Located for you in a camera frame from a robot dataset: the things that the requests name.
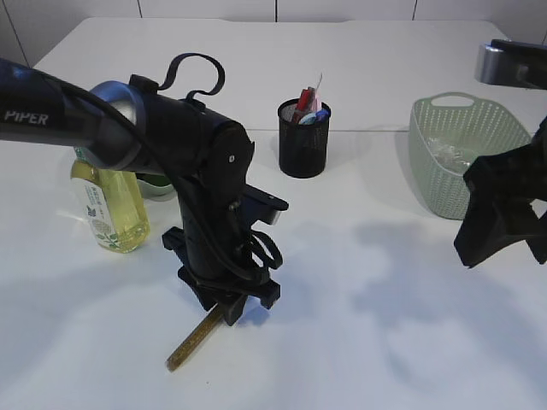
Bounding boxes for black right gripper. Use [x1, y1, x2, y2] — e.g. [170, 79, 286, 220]
[454, 120, 546, 268]

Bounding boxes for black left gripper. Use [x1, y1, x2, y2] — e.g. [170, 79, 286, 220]
[162, 187, 283, 326]

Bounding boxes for gold glitter pen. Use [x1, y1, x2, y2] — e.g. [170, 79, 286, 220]
[165, 305, 223, 372]

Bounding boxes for clear plastic sheet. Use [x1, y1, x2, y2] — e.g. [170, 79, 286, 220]
[428, 138, 477, 174]

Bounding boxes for green tea plastic bottle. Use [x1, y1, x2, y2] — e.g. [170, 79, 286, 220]
[70, 148, 150, 254]

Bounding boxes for blue capped scissors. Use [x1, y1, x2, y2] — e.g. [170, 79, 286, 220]
[298, 108, 331, 126]

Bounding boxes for red glitter pen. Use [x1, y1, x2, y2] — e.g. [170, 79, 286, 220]
[296, 87, 315, 114]

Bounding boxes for transparent plastic ruler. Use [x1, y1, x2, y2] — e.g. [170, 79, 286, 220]
[314, 73, 323, 96]

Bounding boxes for pink capped scissors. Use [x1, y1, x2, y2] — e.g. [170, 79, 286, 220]
[311, 94, 322, 113]

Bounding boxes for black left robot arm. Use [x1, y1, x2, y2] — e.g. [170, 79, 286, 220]
[1, 56, 288, 325]

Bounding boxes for green woven plastic basket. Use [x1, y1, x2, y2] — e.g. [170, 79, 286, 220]
[409, 91, 532, 220]

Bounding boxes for light green wavy plate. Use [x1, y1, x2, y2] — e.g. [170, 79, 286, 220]
[136, 173, 175, 202]

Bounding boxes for black mesh pen holder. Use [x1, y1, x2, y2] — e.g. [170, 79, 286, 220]
[277, 98, 332, 179]

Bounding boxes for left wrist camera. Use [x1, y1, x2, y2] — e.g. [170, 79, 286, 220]
[241, 184, 289, 226]

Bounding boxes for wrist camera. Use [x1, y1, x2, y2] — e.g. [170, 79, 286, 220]
[474, 39, 546, 90]
[241, 184, 289, 226]

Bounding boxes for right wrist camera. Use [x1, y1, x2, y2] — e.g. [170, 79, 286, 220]
[474, 39, 546, 90]

